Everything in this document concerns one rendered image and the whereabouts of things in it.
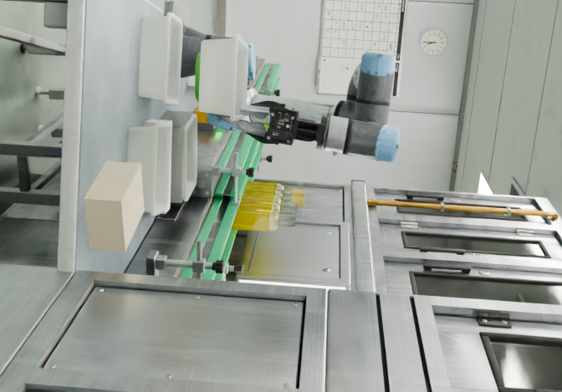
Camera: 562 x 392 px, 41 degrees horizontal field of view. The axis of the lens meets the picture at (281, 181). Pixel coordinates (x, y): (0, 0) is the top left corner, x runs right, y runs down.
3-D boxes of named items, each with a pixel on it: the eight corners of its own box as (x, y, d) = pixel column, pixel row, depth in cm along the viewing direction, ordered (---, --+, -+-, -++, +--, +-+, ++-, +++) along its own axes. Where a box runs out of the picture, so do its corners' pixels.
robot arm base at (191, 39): (175, 21, 211) (209, 25, 210) (185, 29, 226) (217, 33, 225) (169, 74, 212) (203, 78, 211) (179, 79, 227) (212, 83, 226)
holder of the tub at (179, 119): (154, 219, 211) (181, 221, 211) (152, 125, 202) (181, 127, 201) (167, 197, 227) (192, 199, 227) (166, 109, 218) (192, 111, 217)
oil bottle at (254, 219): (209, 228, 229) (278, 232, 228) (209, 211, 227) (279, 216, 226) (212, 221, 234) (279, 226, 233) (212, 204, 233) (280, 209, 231)
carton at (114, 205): (84, 198, 147) (121, 201, 146) (106, 160, 161) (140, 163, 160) (89, 249, 153) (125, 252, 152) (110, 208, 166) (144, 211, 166)
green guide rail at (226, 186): (214, 196, 232) (239, 197, 232) (214, 193, 232) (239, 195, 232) (265, 78, 397) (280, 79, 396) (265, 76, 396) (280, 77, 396)
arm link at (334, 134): (348, 118, 159) (340, 155, 160) (326, 114, 159) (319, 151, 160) (349, 119, 152) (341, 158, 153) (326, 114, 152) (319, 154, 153)
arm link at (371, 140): (391, 161, 161) (395, 166, 152) (341, 152, 161) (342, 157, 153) (399, 125, 159) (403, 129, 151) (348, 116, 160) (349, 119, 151)
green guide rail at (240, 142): (214, 173, 230) (240, 175, 229) (214, 170, 229) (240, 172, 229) (266, 64, 394) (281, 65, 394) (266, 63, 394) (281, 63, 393)
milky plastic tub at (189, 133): (155, 202, 209) (186, 204, 209) (154, 125, 202) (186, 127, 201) (168, 181, 226) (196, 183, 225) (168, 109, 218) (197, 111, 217)
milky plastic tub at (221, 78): (193, 30, 147) (237, 32, 146) (211, 42, 169) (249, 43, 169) (190, 119, 148) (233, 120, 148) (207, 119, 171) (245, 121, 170)
